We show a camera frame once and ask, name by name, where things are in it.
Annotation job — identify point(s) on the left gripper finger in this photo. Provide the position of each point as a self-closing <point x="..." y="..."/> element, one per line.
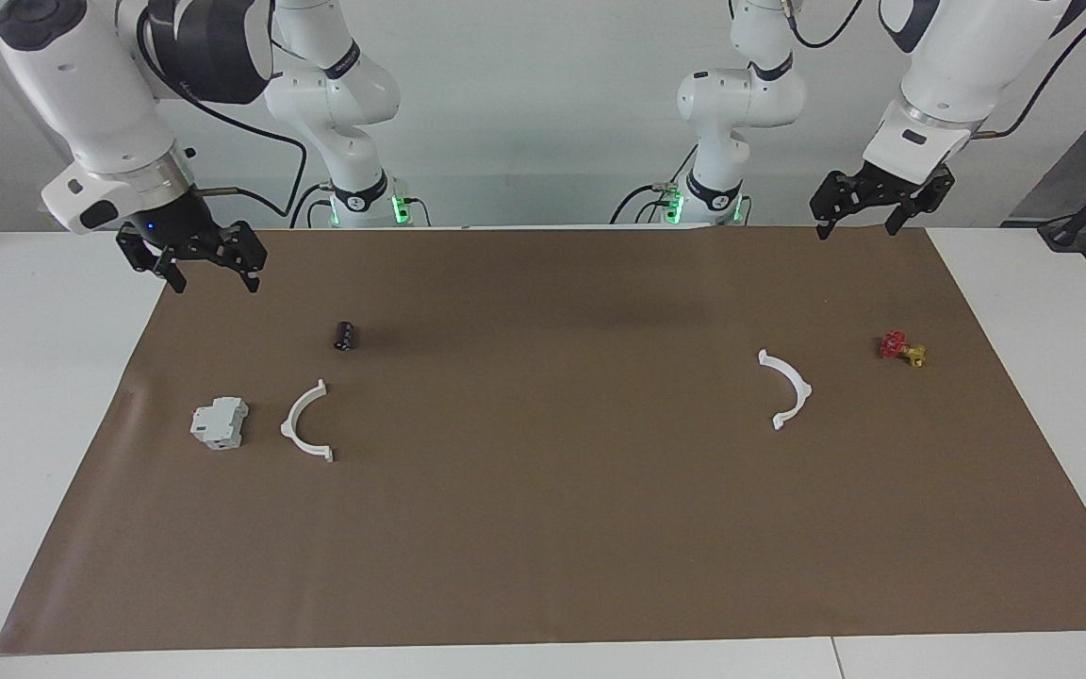
<point x="824" y="212"/>
<point x="911" y="215"/>

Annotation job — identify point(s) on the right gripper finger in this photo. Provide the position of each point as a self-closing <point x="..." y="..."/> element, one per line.
<point x="253" y="273"/>
<point x="175" y="275"/>

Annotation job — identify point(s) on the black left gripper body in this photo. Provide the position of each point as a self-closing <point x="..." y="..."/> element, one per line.
<point x="892" y="184"/>

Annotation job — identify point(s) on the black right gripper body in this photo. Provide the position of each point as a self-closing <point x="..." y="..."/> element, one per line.
<point x="189" y="231"/>

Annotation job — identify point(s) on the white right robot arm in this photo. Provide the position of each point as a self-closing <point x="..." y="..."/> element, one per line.
<point x="81" y="85"/>

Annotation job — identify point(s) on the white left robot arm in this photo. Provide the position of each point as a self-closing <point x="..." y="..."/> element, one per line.
<point x="958" y="66"/>

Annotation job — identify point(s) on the black cylindrical capacitor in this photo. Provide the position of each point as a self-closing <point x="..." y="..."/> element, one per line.
<point x="345" y="336"/>

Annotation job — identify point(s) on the white circuit breaker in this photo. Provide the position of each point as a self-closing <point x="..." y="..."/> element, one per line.
<point x="220" y="422"/>

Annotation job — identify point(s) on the brown paper table mat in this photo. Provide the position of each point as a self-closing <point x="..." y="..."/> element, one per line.
<point x="543" y="528"/>

